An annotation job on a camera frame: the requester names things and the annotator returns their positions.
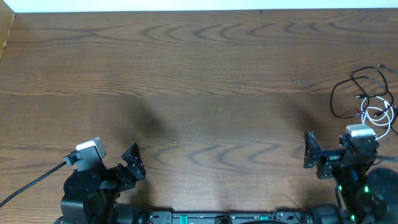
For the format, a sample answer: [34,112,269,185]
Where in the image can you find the cardboard box edge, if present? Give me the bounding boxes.
[0,0,15,58]

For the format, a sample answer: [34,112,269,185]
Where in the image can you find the black usb cable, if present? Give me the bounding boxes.
[371,63,398,166]
[330,66,395,120]

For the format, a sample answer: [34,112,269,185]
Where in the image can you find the left camera black cable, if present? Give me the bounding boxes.
[0,154,81,208]

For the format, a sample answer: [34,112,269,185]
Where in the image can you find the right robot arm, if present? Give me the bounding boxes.
[303,125,397,223]

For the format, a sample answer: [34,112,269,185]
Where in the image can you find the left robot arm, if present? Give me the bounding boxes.
[57,138,147,223]

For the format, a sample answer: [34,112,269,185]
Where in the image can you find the white usb cable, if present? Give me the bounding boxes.
[360,95,395,141]

